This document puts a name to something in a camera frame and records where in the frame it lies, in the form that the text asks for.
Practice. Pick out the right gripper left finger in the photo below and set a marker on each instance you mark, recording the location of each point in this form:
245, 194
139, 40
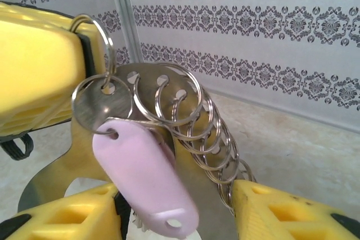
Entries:
84, 217

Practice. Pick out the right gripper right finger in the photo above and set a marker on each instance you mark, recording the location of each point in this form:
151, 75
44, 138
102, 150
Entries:
281, 217

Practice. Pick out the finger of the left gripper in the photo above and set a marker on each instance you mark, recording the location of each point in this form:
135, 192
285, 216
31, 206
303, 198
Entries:
42, 13
36, 68

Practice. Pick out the metal key holder with rings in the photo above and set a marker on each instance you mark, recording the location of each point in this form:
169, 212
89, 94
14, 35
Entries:
211, 212

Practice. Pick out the key with pink tag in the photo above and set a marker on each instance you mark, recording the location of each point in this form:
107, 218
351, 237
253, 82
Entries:
140, 167

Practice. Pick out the aluminium frame post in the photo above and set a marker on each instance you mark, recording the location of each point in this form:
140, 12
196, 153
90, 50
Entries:
123, 12

